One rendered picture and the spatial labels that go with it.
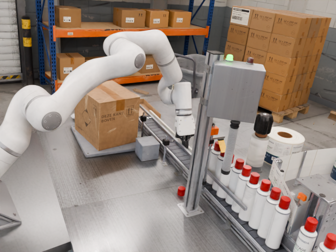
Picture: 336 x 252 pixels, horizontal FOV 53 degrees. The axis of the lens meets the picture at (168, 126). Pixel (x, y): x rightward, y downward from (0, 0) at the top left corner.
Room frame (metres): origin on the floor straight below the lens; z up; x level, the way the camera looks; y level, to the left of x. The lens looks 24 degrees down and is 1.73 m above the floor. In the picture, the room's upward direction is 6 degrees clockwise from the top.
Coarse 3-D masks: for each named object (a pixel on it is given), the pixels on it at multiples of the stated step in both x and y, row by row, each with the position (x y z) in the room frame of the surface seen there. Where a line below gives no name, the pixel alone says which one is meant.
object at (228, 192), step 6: (144, 108) 1.92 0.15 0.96; (150, 114) 1.83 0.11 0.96; (156, 120) 1.76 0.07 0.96; (162, 126) 1.68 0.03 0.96; (168, 132) 1.62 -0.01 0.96; (174, 138) 1.55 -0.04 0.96; (180, 144) 1.49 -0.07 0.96; (186, 150) 1.44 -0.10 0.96; (204, 168) 1.29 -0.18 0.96; (210, 174) 1.25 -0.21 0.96; (216, 180) 1.21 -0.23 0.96; (222, 186) 1.17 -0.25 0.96; (228, 192) 1.13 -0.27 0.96; (234, 198) 1.10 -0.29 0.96; (240, 204) 1.06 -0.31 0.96
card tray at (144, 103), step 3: (141, 99) 2.33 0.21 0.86; (144, 99) 2.32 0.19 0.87; (141, 102) 2.33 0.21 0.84; (144, 102) 2.32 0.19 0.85; (147, 102) 2.27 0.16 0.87; (144, 105) 2.29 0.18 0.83; (147, 105) 2.27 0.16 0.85; (150, 105) 2.22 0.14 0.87; (147, 108) 2.24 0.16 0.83; (150, 108) 2.22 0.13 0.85; (153, 108) 2.18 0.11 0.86; (141, 111) 2.17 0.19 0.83; (153, 111) 2.17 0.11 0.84; (156, 111) 2.13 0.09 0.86; (141, 114) 2.12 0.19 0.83; (144, 114) 2.13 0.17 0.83; (156, 114) 2.13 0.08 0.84; (159, 114) 2.09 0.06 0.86; (159, 117) 2.09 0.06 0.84
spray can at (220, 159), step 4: (220, 152) 1.27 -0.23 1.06; (224, 152) 1.25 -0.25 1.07; (220, 156) 1.26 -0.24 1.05; (220, 160) 1.25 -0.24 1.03; (216, 164) 1.26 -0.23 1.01; (220, 164) 1.25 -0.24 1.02; (216, 168) 1.26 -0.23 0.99; (220, 168) 1.24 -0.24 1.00; (216, 172) 1.25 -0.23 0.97; (216, 176) 1.25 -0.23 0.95; (212, 184) 1.26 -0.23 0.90; (216, 184) 1.25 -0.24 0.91; (212, 188) 1.26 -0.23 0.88; (216, 188) 1.24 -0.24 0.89
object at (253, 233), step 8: (152, 120) 1.94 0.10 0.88; (152, 128) 1.82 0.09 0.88; (160, 128) 1.83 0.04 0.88; (160, 136) 1.72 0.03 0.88; (168, 136) 1.73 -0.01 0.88; (176, 144) 1.65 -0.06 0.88; (176, 152) 1.56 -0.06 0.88; (184, 152) 1.57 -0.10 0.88; (184, 160) 1.48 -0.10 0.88; (208, 184) 1.29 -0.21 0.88; (224, 200) 1.18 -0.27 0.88; (240, 224) 1.04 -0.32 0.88; (248, 232) 1.00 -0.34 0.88; (256, 232) 1.01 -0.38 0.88; (256, 240) 0.96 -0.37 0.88; (264, 240) 0.97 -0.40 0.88; (264, 248) 0.93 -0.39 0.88; (280, 248) 0.94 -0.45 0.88
